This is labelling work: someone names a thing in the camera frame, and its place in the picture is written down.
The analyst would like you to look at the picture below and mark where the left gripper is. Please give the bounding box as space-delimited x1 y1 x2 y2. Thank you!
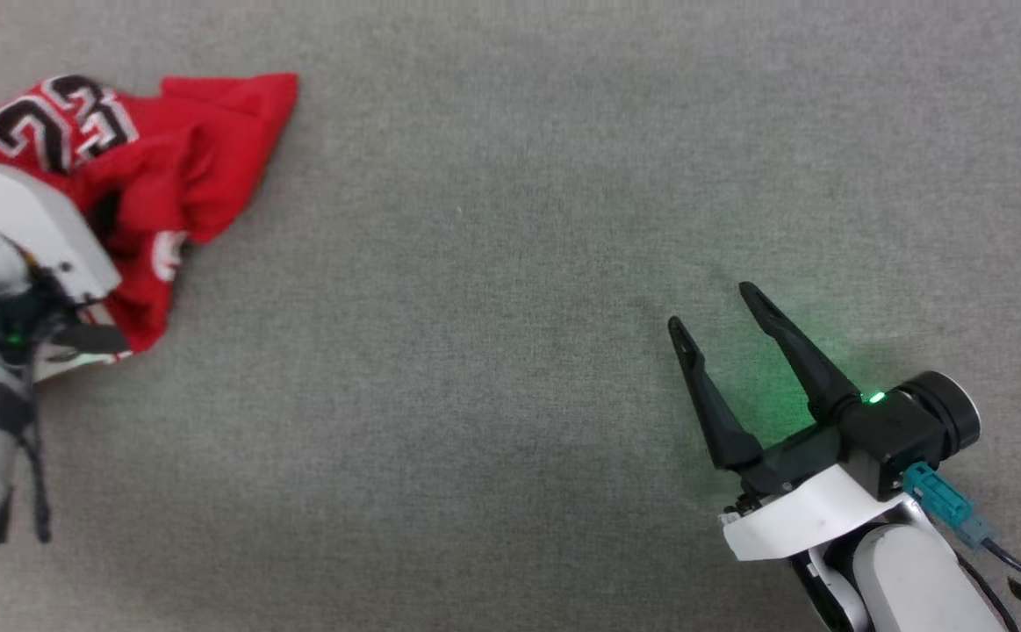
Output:
0 156 131 383

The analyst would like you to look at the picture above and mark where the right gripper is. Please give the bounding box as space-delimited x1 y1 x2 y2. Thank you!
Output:
667 281 982 563

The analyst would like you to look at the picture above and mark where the red basketball jersey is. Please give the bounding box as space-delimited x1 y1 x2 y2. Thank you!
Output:
0 72 300 356

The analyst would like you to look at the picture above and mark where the teal cable connector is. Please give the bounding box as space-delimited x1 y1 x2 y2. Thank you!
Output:
901 463 998 549

